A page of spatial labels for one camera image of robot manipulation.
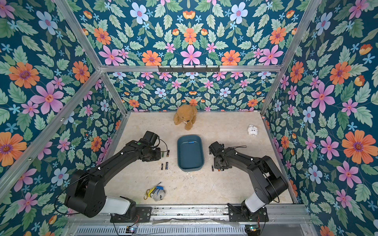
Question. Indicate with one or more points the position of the teal plastic storage tray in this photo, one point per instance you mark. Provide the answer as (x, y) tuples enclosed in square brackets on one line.
[(190, 157)]

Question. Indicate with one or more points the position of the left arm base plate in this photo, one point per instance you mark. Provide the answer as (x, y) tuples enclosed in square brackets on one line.
[(139, 214)]

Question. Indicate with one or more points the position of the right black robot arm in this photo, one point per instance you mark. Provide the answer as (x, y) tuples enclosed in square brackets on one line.
[(266, 178)]

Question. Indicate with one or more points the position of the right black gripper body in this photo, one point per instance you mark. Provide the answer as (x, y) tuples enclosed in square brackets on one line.
[(218, 161)]

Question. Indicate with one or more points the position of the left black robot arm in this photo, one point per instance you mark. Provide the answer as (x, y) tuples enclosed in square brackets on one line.
[(86, 193)]

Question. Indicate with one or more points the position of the brown teddy bear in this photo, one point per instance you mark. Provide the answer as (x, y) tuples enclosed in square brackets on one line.
[(185, 114)]

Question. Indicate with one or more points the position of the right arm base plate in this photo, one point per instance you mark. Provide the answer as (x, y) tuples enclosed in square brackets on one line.
[(240, 213)]

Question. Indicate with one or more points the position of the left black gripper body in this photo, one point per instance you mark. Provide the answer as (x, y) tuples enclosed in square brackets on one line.
[(153, 154)]

